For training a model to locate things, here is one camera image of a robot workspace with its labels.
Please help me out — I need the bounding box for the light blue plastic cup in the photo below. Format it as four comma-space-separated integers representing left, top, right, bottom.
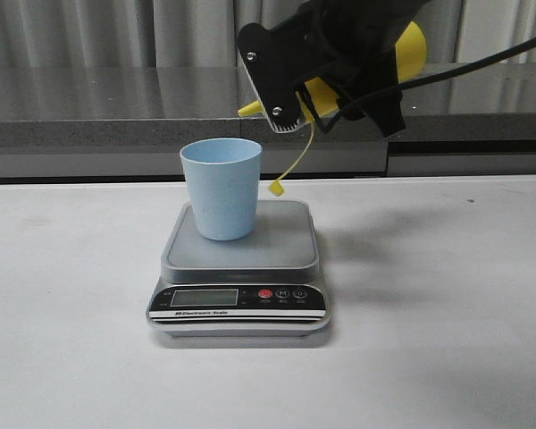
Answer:
180, 138, 263, 241

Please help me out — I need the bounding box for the grey stone counter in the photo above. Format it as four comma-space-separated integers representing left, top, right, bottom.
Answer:
0, 63, 536, 183

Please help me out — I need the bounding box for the silver digital kitchen scale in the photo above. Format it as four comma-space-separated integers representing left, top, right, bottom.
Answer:
146, 199, 331, 337

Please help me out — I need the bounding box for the grey curtain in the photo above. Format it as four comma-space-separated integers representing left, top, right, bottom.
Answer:
0, 0, 536, 68

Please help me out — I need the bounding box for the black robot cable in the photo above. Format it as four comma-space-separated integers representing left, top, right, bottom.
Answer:
314, 21, 536, 135

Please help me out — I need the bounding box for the yellow squeeze bottle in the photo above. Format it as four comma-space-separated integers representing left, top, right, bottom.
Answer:
238, 21, 429, 198

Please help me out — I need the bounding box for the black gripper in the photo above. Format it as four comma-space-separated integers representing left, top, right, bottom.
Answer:
237, 1, 427, 138

